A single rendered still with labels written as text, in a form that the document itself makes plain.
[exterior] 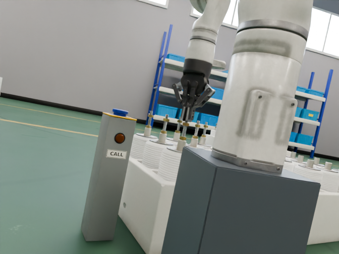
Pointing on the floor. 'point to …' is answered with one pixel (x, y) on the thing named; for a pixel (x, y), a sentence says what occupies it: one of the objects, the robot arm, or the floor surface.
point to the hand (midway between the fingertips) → (187, 114)
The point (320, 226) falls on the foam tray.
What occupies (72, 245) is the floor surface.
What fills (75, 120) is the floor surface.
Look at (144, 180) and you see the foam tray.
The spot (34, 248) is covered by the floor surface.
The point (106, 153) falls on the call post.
